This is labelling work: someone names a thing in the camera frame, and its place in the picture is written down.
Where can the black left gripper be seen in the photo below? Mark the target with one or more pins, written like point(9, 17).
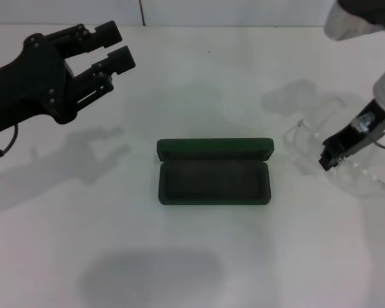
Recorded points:
point(25, 86)

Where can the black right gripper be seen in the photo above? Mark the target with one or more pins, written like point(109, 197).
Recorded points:
point(356, 138)

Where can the clear white glasses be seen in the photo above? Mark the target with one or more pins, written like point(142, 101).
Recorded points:
point(356, 183)

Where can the green glasses case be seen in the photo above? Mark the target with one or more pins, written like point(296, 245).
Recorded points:
point(211, 186)

